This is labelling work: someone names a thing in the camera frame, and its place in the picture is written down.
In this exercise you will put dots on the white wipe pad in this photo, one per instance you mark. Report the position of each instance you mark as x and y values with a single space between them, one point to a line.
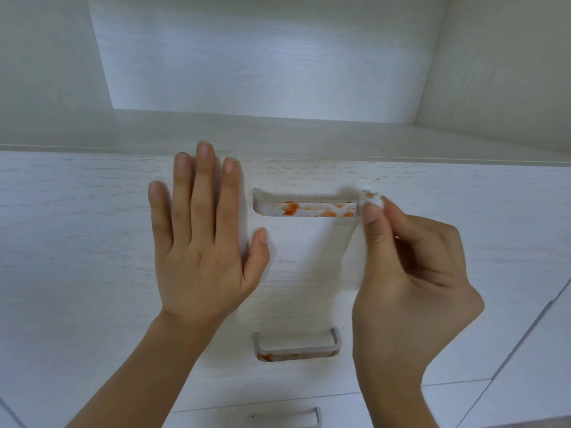
370 199

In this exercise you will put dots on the person's left hand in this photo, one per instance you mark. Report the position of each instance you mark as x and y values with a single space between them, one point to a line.
196 262

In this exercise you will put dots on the white cabinet door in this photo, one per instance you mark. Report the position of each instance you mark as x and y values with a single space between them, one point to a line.
6 419
535 374

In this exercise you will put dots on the white wooden cabinet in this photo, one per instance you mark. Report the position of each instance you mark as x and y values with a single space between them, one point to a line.
67 240

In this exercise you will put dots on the person's right hand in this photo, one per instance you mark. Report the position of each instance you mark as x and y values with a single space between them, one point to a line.
410 307

